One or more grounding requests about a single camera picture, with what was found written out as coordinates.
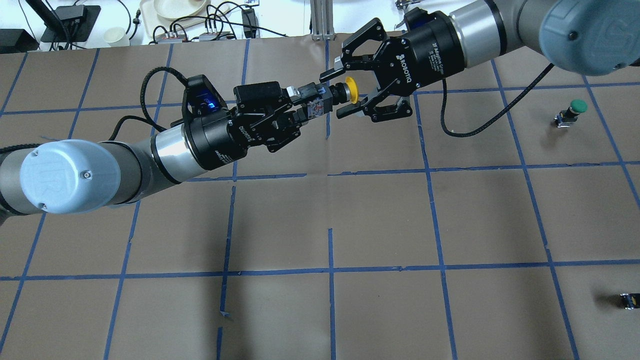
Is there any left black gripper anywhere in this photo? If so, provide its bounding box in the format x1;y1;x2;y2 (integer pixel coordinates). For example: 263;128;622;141
182;81;310;171

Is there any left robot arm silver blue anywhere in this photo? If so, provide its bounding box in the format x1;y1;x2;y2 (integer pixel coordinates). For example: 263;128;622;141
1;76;311;223

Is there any small black yellow component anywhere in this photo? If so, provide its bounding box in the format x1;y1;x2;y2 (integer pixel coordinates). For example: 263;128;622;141
619;292;640;310

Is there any right camera black cable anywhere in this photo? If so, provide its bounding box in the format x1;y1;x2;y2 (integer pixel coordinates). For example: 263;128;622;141
440;62;556;138

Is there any yellow push button switch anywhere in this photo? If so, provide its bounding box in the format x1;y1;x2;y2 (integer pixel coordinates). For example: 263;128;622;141
286;76;359;121

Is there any aluminium frame post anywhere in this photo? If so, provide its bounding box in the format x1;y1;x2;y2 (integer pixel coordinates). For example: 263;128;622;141
310;0;336;41

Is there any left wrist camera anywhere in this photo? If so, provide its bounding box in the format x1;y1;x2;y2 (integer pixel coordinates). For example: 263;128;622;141
182;74;228;120

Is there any left camera black cable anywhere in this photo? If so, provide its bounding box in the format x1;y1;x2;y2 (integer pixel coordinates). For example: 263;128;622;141
107;66;188;143

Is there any green push button switch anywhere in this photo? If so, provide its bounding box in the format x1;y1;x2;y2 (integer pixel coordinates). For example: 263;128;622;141
554;99;588;129

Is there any black power adapter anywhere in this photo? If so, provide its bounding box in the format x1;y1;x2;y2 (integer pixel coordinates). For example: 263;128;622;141
241;7;258;39

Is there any white paper cup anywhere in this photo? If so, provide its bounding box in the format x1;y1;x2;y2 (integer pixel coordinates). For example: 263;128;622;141
103;27;130;48

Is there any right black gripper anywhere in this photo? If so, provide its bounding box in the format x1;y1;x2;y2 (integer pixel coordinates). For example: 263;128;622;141
318;13;466;123

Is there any camera black cable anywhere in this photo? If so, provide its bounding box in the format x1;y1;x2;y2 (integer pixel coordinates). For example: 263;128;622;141
440;62;556;138
107;66;188;143

